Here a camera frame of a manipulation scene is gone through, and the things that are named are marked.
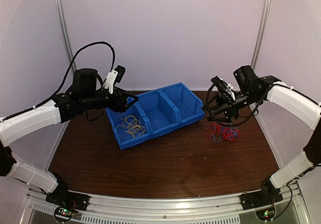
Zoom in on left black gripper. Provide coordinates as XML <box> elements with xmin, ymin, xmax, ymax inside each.
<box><xmin>81</xmin><ymin>85</ymin><xmax>138</xmax><ymax>112</ymax></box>

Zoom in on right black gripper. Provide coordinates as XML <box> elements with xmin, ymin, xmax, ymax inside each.
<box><xmin>202</xmin><ymin>88</ymin><xmax>261</xmax><ymax>123</ymax></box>

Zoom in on yellow cable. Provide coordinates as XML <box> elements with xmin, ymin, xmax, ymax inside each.
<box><xmin>122</xmin><ymin>118</ymin><xmax>146</xmax><ymax>137</ymax></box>
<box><xmin>115</xmin><ymin>115</ymin><xmax>146</xmax><ymax>138</ymax></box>

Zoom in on red blue cables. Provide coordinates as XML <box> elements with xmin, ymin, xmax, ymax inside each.
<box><xmin>205</xmin><ymin>122</ymin><xmax>241</xmax><ymax>143</ymax></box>

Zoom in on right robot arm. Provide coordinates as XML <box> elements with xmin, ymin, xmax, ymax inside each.
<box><xmin>203</xmin><ymin>65</ymin><xmax>320</xmax><ymax>205</ymax></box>

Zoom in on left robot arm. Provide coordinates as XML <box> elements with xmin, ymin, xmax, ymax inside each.
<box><xmin>1</xmin><ymin>66</ymin><xmax>138</xmax><ymax>206</ymax></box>

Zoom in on blue three-compartment bin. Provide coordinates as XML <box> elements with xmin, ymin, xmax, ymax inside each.
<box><xmin>106</xmin><ymin>82</ymin><xmax>205</xmax><ymax>150</ymax></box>

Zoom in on right black sleeved cable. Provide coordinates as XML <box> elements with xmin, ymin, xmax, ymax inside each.
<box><xmin>205</xmin><ymin>83</ymin><xmax>261</xmax><ymax>127</ymax></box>

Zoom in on black sleeved cable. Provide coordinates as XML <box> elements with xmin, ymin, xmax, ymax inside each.
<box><xmin>205</xmin><ymin>83</ymin><xmax>261</xmax><ymax>127</ymax></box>
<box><xmin>0</xmin><ymin>41</ymin><xmax>117</xmax><ymax>122</ymax></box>

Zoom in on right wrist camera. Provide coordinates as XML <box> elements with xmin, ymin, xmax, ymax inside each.
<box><xmin>211</xmin><ymin>76</ymin><xmax>236</xmax><ymax>100</ymax></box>

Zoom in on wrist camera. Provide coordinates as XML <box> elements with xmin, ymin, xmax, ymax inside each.
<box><xmin>103</xmin><ymin>65</ymin><xmax>126</xmax><ymax>94</ymax></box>
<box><xmin>211</xmin><ymin>76</ymin><xmax>236</xmax><ymax>100</ymax></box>

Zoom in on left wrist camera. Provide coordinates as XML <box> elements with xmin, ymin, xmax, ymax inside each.
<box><xmin>103</xmin><ymin>65</ymin><xmax>126</xmax><ymax>94</ymax></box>

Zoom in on left aluminium frame post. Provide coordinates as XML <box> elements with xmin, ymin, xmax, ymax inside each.
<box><xmin>52</xmin><ymin>0</ymin><xmax>85</xmax><ymax>95</ymax></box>

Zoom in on aluminium frame post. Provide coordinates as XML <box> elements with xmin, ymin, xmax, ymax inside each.
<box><xmin>52</xmin><ymin>0</ymin><xmax>85</xmax><ymax>95</ymax></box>
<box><xmin>251</xmin><ymin>0</ymin><xmax>272</xmax><ymax>69</ymax></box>

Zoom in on aluminium front rail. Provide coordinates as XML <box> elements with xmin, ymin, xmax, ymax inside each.
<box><xmin>20</xmin><ymin>181</ymin><xmax>309</xmax><ymax>224</ymax></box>

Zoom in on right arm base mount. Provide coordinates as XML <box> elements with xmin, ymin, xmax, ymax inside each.
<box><xmin>239</xmin><ymin>190</ymin><xmax>283</xmax><ymax>222</ymax></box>

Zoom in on left black sleeved cable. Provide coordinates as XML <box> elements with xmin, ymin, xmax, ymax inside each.
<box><xmin>0</xmin><ymin>41</ymin><xmax>117</xmax><ymax>122</ymax></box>

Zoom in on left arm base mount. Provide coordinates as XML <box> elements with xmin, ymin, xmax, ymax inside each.
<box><xmin>46</xmin><ymin>192</ymin><xmax>89</xmax><ymax>223</ymax></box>

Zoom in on right aluminium frame post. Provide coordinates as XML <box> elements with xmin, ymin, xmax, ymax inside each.
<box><xmin>251</xmin><ymin>0</ymin><xmax>272</xmax><ymax>69</ymax></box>

